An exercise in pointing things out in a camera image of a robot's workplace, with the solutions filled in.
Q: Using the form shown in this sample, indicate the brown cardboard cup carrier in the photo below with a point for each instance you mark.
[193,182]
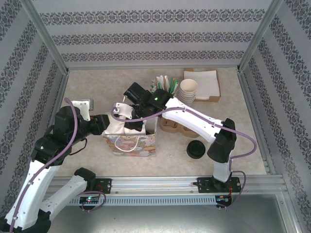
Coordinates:
[170,126]

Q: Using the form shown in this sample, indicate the aluminium frame bar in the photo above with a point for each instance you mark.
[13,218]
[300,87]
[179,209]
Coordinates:
[289,213]

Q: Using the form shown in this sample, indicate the cartoon print paper gift bag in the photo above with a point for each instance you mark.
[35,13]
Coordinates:
[148,148]

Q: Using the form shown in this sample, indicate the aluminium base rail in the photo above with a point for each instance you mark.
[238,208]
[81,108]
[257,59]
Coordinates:
[155,185]

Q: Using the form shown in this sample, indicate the white paper napkin stack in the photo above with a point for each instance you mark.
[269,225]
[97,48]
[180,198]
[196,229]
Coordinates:
[201,82]

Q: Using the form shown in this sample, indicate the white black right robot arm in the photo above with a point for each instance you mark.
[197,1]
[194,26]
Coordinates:
[189,116]

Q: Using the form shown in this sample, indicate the small circuit board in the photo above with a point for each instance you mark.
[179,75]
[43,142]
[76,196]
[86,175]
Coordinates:
[222,199]
[90,199]

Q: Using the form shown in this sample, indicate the aluminium frame post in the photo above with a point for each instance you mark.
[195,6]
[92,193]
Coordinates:
[261,34]
[46,36]

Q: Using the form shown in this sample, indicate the green white wrapped straw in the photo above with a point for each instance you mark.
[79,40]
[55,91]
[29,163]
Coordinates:
[153,85]
[174,85]

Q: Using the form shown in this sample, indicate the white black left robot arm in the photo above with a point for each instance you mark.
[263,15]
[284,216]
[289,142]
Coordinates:
[36,184]

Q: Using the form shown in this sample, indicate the aluminium frame rail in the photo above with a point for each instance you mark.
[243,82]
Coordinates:
[252,109]
[153,67]
[60,92]

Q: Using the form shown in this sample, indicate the black mounting plate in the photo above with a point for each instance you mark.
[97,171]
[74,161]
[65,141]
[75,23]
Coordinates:
[104,185]
[202,185]

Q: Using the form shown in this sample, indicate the brown cardboard napkin tray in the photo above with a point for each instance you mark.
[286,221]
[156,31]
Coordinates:
[215,98]

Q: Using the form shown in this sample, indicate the brown wooden stirrer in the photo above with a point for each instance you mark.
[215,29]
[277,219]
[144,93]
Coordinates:
[166,83]

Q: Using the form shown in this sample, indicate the stack of cream paper cups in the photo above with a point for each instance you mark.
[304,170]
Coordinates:
[189,85]

